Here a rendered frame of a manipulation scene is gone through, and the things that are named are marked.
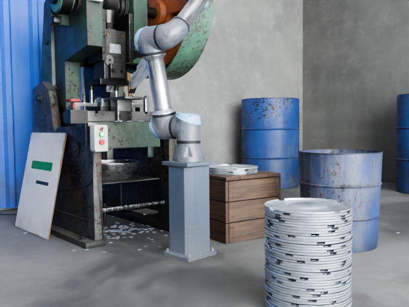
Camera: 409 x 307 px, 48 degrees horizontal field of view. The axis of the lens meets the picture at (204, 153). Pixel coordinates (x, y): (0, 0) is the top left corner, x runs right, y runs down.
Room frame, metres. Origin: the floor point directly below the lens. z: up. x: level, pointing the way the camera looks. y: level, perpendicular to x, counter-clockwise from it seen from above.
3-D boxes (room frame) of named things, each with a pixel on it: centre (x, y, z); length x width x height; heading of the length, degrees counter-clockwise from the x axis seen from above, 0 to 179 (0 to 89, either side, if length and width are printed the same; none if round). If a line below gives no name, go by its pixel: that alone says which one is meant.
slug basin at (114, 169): (2.77, 0.56, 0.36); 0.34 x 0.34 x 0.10
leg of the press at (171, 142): (3.05, 0.45, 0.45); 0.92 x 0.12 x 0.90; 40
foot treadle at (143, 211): (2.66, 0.47, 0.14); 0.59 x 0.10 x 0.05; 40
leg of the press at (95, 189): (2.70, 0.86, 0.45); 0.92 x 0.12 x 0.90; 40
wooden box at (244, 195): (2.65, -0.16, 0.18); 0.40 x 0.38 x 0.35; 33
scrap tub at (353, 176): (2.39, -0.70, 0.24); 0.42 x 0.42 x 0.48
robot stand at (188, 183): (2.21, 0.08, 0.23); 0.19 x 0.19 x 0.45; 45
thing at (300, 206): (1.57, -0.35, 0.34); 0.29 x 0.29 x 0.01
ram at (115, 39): (2.73, 0.54, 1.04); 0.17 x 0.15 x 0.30; 40
